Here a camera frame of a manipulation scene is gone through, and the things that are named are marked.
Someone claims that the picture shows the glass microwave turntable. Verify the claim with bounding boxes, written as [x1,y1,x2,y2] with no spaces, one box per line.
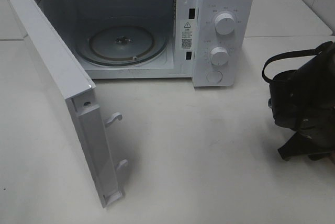
[75,25,169,66]

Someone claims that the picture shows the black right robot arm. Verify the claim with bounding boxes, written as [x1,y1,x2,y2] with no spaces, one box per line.
[262,41,334,161]

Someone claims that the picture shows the upper white power knob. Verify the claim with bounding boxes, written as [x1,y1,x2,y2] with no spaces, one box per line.
[214,10,236,36]

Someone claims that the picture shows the white microwave door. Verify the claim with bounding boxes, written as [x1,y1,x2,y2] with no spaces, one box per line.
[8,0,128,208]

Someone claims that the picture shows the white timer knob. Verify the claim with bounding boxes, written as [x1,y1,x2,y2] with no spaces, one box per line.
[210,47,229,66]

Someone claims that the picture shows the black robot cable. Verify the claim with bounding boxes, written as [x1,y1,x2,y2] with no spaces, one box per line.
[262,41,335,130]

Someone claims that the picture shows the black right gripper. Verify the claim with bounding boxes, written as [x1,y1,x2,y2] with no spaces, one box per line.
[277,119,334,161]

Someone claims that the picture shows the white microwave oven body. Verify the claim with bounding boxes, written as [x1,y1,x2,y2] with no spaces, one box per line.
[35,0,253,87]

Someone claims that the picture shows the round white door-release button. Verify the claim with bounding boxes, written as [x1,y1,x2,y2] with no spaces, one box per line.
[206,71,222,84]

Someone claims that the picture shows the white warning label sticker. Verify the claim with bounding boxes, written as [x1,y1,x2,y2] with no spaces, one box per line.
[180,19,195,50]

